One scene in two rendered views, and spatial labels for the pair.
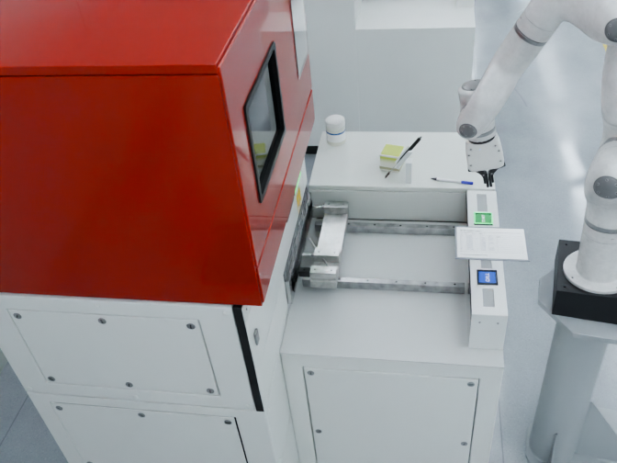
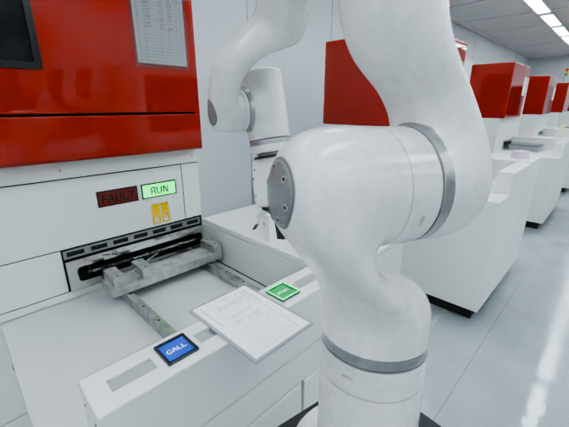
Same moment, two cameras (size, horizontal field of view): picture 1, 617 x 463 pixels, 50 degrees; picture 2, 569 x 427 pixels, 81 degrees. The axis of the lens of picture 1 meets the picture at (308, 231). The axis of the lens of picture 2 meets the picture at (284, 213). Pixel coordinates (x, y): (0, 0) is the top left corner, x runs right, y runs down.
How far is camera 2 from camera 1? 1.65 m
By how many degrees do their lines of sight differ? 35
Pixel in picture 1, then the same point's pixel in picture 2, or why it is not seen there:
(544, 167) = (558, 364)
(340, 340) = (42, 344)
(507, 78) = (256, 26)
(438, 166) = not seen: hidden behind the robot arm
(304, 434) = not seen: outside the picture
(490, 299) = (130, 379)
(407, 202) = (262, 262)
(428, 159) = not seen: hidden behind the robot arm
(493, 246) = (245, 321)
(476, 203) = (300, 277)
